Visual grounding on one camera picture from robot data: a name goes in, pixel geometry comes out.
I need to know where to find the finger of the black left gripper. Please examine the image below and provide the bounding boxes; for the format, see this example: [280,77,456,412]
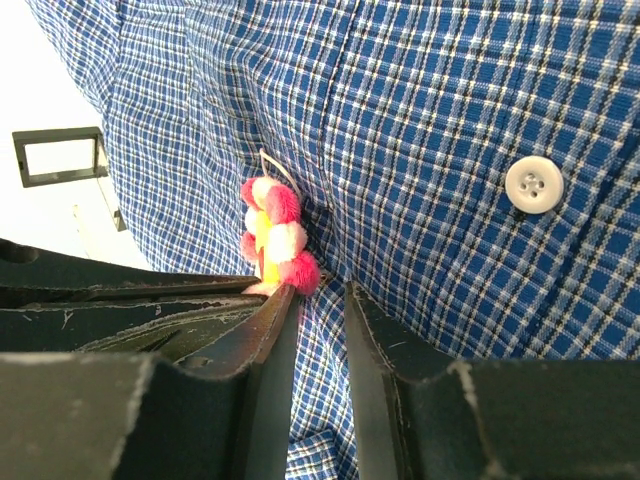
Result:
[1,294,266,361]
[1,239,258,309]

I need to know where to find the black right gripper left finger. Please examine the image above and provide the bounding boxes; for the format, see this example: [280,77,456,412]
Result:
[1,287,299,479]

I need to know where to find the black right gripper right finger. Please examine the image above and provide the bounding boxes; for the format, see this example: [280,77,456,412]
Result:
[345,283,639,479]

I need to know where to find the pink flower smiley brooch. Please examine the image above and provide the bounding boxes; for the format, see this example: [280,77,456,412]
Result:
[240,150,321,296]

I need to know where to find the black framed clear box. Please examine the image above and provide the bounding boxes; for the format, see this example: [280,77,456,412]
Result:
[12,127,126,263]

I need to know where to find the blue plaid button shirt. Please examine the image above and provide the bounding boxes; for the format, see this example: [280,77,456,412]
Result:
[29,1,639,479]

